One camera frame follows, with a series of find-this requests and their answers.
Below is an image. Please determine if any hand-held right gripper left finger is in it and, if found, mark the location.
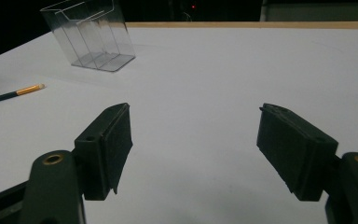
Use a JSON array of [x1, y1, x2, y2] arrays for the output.
[[74, 102, 134, 202]]

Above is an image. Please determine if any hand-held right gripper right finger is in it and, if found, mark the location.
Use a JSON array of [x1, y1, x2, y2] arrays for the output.
[[255, 103, 339, 203]]

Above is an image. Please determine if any dark pencil with gold end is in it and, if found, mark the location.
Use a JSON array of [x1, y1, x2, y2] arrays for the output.
[[0, 83, 47, 107]]

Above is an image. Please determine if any clear acrylic pen holder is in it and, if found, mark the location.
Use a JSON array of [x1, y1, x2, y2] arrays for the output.
[[39, 0, 136, 73]]

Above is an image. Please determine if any grey panel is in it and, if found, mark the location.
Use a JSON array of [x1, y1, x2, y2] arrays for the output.
[[259, 0, 358, 22]]

